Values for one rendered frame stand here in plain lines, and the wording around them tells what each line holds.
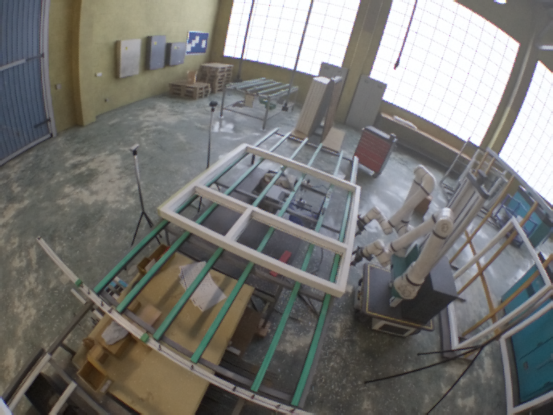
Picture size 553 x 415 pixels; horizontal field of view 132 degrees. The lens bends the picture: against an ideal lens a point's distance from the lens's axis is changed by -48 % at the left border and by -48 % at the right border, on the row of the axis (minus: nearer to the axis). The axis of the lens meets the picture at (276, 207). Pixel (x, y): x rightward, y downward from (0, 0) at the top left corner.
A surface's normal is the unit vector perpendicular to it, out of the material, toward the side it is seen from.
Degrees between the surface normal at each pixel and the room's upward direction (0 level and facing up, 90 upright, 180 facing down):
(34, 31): 90
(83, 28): 90
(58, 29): 90
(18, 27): 90
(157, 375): 0
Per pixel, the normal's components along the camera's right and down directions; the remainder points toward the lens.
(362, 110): -0.34, 0.53
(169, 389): 0.21, -0.76
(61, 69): 0.92, 0.37
